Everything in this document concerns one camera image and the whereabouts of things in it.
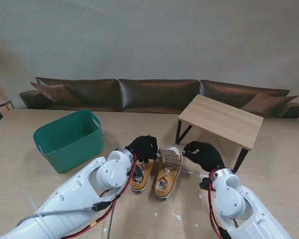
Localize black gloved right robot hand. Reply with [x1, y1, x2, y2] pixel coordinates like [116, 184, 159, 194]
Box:
[182, 141, 225, 173]

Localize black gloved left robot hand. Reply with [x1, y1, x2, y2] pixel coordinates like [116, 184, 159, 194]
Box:
[128, 135, 159, 164]

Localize yellow canvas sneaker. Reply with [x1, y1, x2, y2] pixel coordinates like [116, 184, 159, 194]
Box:
[153, 145, 184, 200]
[129, 143, 161, 194]

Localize small wooden stand black legs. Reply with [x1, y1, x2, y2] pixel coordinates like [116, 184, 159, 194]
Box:
[174, 94, 265, 173]

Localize brown leather sofa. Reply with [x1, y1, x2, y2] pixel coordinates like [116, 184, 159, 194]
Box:
[18, 77, 299, 119]

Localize brown sofa cushion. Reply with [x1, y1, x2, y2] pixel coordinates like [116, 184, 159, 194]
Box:
[30, 82, 82, 105]
[240, 91, 299, 118]

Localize green plastic basket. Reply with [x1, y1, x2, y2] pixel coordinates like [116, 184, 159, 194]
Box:
[33, 110, 105, 174]

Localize small wooden side table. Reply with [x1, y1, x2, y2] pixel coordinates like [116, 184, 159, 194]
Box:
[0, 99, 15, 112]

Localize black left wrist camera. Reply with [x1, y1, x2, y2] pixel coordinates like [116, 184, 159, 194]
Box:
[133, 165, 144, 179]

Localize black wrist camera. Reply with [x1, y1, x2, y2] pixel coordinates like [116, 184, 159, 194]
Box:
[133, 165, 144, 179]
[198, 177, 212, 191]

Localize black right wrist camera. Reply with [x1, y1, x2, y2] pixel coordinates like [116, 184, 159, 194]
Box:
[198, 177, 212, 191]

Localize red black left arm cables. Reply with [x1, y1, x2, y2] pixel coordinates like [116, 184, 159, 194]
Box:
[17, 159, 140, 239]

